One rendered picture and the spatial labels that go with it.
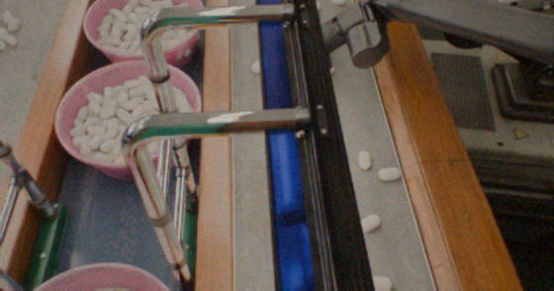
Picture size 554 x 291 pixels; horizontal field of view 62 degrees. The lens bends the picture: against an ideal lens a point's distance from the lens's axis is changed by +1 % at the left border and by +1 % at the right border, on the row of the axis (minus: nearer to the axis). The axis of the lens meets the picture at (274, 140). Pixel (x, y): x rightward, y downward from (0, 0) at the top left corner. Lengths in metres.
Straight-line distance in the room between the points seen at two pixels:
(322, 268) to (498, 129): 1.07
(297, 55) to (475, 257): 0.45
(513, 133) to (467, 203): 0.58
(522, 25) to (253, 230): 0.49
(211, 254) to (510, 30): 0.53
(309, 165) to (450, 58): 1.17
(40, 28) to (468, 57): 1.17
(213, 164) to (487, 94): 0.89
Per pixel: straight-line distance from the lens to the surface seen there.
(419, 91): 0.96
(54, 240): 0.86
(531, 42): 0.71
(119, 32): 1.14
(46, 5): 1.28
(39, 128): 0.95
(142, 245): 0.85
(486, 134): 1.34
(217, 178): 0.79
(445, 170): 0.85
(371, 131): 0.90
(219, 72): 0.95
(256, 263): 0.74
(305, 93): 0.43
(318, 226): 0.35
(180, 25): 0.51
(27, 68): 1.11
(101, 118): 0.97
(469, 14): 0.77
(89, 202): 0.92
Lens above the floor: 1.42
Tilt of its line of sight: 52 degrees down
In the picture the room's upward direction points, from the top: 1 degrees clockwise
